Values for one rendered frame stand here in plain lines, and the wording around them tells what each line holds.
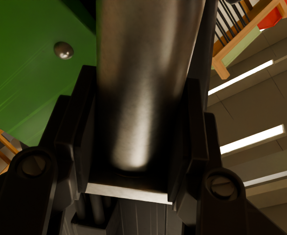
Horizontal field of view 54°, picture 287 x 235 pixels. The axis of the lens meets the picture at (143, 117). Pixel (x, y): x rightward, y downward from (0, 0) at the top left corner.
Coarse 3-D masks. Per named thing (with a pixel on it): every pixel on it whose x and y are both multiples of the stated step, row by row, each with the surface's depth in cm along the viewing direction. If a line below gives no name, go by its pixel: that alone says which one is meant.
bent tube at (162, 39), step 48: (96, 0) 8; (144, 0) 6; (192, 0) 7; (96, 48) 9; (144, 48) 7; (192, 48) 8; (144, 96) 8; (144, 144) 10; (96, 192) 11; (144, 192) 11
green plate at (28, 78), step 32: (0, 0) 14; (32, 0) 14; (64, 0) 14; (0, 32) 15; (32, 32) 15; (64, 32) 15; (0, 64) 17; (32, 64) 17; (64, 64) 16; (0, 96) 19; (32, 96) 18; (0, 128) 21; (32, 128) 21
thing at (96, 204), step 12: (84, 204) 24; (96, 204) 23; (108, 204) 26; (84, 216) 25; (96, 216) 24; (108, 216) 25; (72, 228) 25; (84, 228) 25; (96, 228) 24; (108, 228) 25
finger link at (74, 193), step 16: (80, 80) 10; (96, 80) 10; (64, 96) 10; (80, 96) 9; (96, 96) 10; (64, 112) 10; (80, 112) 9; (96, 112) 11; (48, 128) 9; (64, 128) 8; (80, 128) 8; (96, 128) 11; (48, 144) 9; (64, 144) 8; (80, 144) 8; (96, 144) 12; (64, 160) 8; (80, 160) 9; (0, 176) 8; (64, 176) 8; (80, 176) 9; (64, 192) 8; (80, 192) 10; (64, 208) 9
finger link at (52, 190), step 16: (16, 160) 8; (32, 160) 8; (48, 160) 8; (16, 176) 7; (32, 176) 8; (48, 176) 7; (0, 192) 7; (16, 192) 7; (32, 192) 7; (48, 192) 7; (0, 208) 7; (16, 208) 7; (32, 208) 7; (48, 208) 7; (0, 224) 6; (16, 224) 6; (32, 224) 6; (48, 224) 7
